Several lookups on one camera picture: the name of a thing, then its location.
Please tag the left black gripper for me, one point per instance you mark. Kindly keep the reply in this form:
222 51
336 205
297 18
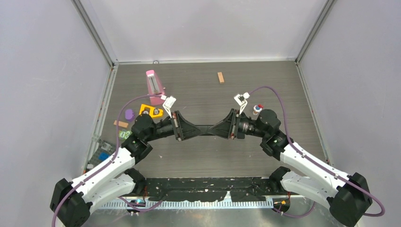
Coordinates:
183 129

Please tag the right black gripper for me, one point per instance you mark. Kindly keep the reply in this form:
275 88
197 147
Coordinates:
223 129

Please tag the black remote control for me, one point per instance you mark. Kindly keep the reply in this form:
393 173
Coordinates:
204 130

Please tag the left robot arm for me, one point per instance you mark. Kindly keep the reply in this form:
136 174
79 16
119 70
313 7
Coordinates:
74 201

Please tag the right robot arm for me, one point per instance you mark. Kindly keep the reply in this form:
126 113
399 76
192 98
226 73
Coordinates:
344 195

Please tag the small red white blue toy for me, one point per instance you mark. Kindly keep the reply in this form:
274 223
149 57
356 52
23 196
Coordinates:
257 109

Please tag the yellow triangular holder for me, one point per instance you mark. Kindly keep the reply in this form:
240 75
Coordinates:
153 112

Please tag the pink metronome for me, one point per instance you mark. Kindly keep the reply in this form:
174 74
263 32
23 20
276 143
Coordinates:
155 87

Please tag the purple toy block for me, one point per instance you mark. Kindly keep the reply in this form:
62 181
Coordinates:
129 115

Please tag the green toy block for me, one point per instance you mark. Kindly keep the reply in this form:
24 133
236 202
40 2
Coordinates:
124 134

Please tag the orange wooden block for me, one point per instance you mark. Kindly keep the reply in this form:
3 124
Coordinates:
121 124

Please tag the blue lego brick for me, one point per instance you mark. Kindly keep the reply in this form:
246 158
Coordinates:
103 156

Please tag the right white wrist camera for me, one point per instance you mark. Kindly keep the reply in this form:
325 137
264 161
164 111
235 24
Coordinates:
241 100

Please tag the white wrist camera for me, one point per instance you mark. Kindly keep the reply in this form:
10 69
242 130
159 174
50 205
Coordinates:
241 100
168 103

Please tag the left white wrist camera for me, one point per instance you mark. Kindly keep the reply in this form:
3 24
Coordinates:
168 103

